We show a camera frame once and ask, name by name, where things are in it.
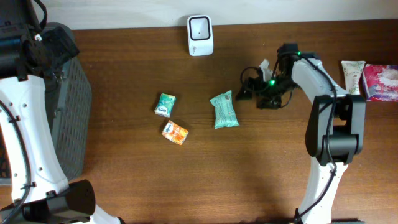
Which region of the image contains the white barcode scanner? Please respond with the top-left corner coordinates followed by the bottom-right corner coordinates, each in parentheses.
top-left (187, 15), bottom-right (214, 57)

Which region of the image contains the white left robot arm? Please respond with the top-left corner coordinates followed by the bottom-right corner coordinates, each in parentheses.
top-left (1, 1), bottom-right (122, 223)

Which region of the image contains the small orange tissue pack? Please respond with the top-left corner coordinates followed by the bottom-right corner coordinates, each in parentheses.
top-left (162, 120), bottom-right (189, 146)

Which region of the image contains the dark grey plastic basket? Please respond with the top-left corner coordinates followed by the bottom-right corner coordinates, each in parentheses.
top-left (43, 22), bottom-right (93, 181)

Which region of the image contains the mint green wipes pack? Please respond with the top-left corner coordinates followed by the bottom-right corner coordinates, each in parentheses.
top-left (210, 90), bottom-right (239, 129)

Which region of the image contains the purple tissue pack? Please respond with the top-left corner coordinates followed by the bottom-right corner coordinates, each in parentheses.
top-left (363, 64), bottom-right (397, 102)

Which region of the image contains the white Pantene tube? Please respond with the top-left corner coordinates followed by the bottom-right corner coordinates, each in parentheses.
top-left (341, 61), bottom-right (366, 95)

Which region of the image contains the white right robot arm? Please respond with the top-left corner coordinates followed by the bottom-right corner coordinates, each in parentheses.
top-left (236, 43), bottom-right (366, 223)

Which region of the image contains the small teal tissue pack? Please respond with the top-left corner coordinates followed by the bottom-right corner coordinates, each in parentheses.
top-left (154, 93), bottom-right (176, 118)

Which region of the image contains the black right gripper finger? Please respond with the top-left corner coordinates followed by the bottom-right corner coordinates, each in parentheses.
top-left (257, 98), bottom-right (282, 110)
top-left (235, 88), bottom-right (252, 100)

